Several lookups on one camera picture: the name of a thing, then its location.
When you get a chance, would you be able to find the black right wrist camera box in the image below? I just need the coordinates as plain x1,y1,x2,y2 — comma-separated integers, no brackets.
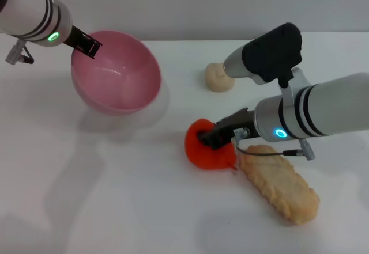
223,22,304,89

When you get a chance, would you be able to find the cream steamed bun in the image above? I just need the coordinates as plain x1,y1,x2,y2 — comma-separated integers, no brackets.
204,62,236,93

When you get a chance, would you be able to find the pink plastic bowl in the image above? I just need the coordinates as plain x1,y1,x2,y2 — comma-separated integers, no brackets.
70,29,163,116

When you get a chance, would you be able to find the orange toy fruit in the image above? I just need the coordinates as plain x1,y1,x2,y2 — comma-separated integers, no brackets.
184,117,239,171

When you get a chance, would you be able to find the grey left arm cable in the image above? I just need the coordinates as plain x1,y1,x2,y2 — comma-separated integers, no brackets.
5,39,35,65

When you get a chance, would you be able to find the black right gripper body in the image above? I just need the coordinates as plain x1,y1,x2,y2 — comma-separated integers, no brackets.
214,107,258,143

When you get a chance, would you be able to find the long golden bread loaf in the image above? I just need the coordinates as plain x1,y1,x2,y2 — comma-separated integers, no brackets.
238,144,321,226

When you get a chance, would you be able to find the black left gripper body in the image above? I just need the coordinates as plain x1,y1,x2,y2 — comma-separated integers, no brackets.
61,24,84,51

